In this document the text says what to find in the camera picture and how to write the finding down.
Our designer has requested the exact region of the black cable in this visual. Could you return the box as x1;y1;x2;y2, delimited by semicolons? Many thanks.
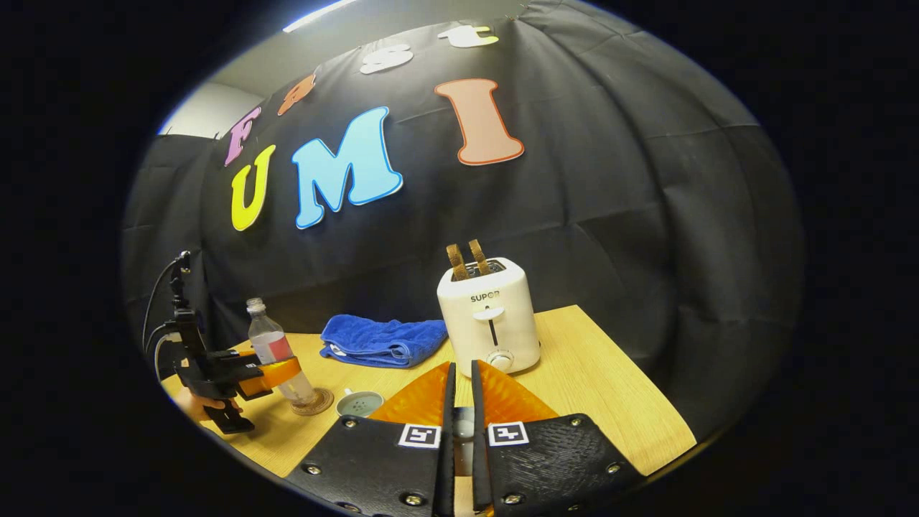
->
142;257;182;381

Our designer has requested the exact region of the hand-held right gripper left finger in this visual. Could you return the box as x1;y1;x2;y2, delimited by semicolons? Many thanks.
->
287;361;458;517

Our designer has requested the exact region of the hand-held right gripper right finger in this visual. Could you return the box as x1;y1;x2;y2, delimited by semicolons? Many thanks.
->
470;359;643;517

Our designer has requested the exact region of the white toaster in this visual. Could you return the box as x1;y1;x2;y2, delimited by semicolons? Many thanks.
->
437;257;541;378

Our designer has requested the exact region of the blue towel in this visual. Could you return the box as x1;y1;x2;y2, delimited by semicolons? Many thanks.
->
319;315;449;369

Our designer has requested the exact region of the clear plastic water bottle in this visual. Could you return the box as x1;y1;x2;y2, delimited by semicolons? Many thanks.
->
246;297;317;404

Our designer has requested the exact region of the round woven coaster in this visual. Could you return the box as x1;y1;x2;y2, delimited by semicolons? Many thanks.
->
290;388;335;417

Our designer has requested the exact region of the white blue-patterned teacup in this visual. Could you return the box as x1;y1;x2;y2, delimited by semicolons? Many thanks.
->
336;390;386;419

